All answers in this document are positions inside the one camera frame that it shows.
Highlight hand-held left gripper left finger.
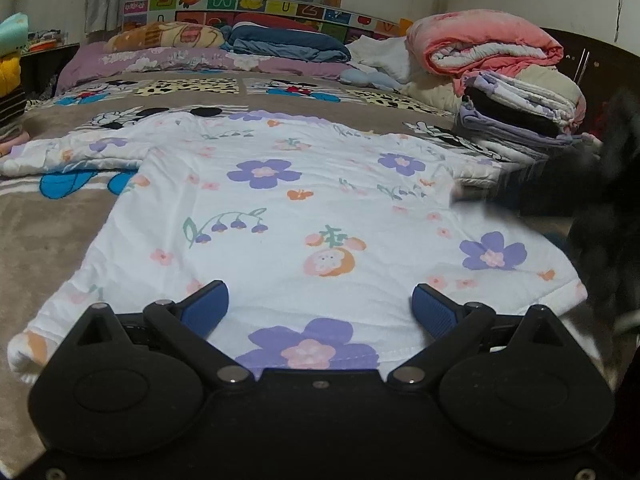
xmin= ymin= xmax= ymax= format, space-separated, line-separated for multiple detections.
xmin=75 ymin=280 xmax=253 ymax=390

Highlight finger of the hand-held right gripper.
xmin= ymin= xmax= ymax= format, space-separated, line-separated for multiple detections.
xmin=452 ymin=154 xmax=603 ymax=218

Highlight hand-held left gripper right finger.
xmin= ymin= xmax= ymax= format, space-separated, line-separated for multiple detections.
xmin=387 ymin=283 xmax=567 ymax=390

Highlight white floral shirt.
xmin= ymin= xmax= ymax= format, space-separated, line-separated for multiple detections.
xmin=0 ymin=110 xmax=588 ymax=383

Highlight dark striped folded clothes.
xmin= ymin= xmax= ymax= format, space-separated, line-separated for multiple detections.
xmin=0 ymin=85 xmax=30 ymax=157

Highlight lavender folded bedding stack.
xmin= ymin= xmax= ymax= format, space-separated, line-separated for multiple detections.
xmin=452 ymin=71 xmax=601 ymax=148

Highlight cream folded blanket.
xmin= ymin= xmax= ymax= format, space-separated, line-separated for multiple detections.
xmin=400 ymin=65 xmax=587 ymax=117

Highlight dark wooden cabinet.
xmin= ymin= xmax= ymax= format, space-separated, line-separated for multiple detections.
xmin=540 ymin=27 xmax=640 ymax=138

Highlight pink folded quilt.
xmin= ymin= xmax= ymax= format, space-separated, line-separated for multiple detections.
xmin=406 ymin=10 xmax=565 ymax=80

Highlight printed cartoon blanket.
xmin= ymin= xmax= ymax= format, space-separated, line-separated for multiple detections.
xmin=0 ymin=71 xmax=621 ymax=461

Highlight white cloth pile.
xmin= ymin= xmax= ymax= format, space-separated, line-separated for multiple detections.
xmin=345 ymin=35 xmax=416 ymax=83

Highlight purple floral bed sheet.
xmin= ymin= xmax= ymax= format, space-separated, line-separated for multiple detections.
xmin=55 ymin=41 xmax=358 ymax=97

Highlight orange printed pillow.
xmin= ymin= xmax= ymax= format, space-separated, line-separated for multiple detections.
xmin=104 ymin=21 xmax=226 ymax=54

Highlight blue folded quilt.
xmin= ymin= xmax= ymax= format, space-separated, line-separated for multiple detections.
xmin=222 ymin=25 xmax=351 ymax=65

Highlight colourful foam headboard mat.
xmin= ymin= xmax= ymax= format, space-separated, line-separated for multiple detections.
xmin=122 ymin=0 xmax=416 ymax=38

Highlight dark desk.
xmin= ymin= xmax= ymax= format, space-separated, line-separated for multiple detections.
xmin=20 ymin=42 xmax=81 ymax=98

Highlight red pillow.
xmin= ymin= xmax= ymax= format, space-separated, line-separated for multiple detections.
xmin=232 ymin=12 xmax=323 ymax=33

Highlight yellow folded cloth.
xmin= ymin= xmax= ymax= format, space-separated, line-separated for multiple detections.
xmin=0 ymin=52 xmax=23 ymax=97

